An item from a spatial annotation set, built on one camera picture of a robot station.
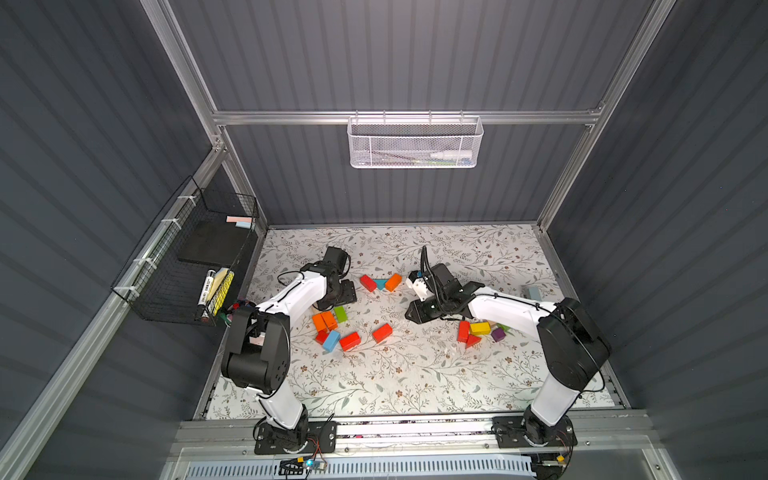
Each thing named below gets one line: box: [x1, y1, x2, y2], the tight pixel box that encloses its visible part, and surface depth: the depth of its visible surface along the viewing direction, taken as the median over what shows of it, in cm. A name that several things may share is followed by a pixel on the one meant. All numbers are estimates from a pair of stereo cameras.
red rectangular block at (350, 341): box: [340, 331, 361, 351], surface depth 91 cm
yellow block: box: [470, 322, 491, 336], surface depth 92 cm
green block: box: [333, 306, 349, 323], surface depth 98 cm
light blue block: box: [322, 330, 341, 352], surface depth 90 cm
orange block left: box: [312, 311, 338, 332], surface depth 93 cm
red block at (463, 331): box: [457, 320, 470, 343], surface depth 93 cm
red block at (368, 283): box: [360, 274, 377, 292], surface depth 104 cm
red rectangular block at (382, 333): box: [372, 323, 393, 344], surface depth 93 cm
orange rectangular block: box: [385, 273, 403, 292], surface depth 104 cm
